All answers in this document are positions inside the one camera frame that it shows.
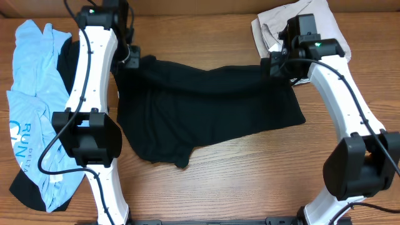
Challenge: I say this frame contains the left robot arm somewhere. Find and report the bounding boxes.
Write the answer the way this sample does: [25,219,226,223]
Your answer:
[52,1,140,224]

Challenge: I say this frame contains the grey striped folded cloth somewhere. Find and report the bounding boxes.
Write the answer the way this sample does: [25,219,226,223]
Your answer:
[291,78,310,86]

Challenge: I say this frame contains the beige folded trousers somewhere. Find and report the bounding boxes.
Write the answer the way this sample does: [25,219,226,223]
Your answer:
[251,0,351,61]

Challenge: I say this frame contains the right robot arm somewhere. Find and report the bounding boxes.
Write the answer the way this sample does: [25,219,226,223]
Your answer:
[266,14,399,225]

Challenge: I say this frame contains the light blue t-shirt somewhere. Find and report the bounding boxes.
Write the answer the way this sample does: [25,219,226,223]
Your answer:
[6,20,84,213]

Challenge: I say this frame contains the black t-shirt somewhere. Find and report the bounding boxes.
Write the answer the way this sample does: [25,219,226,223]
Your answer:
[115,56,305,168]

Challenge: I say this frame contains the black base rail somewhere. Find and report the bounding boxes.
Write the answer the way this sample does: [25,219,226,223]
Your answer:
[128,217,295,225]

